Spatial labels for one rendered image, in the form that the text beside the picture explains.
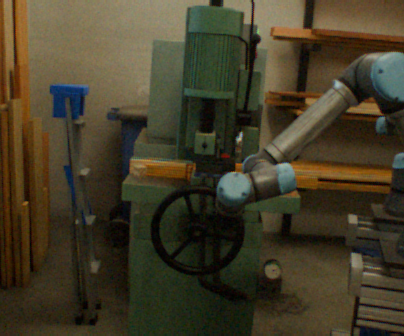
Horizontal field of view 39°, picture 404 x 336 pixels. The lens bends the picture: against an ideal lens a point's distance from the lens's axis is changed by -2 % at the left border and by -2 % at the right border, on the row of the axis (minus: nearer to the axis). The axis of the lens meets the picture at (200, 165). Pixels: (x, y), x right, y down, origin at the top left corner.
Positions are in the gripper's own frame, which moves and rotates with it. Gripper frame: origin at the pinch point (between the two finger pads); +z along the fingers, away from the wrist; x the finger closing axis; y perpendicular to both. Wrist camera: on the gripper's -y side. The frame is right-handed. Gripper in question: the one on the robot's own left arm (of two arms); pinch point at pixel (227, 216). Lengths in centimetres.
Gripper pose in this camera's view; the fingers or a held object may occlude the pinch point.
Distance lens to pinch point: 168.5
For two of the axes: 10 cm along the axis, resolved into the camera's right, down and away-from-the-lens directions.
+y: -0.6, 9.4, -3.4
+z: -0.1, 3.4, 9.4
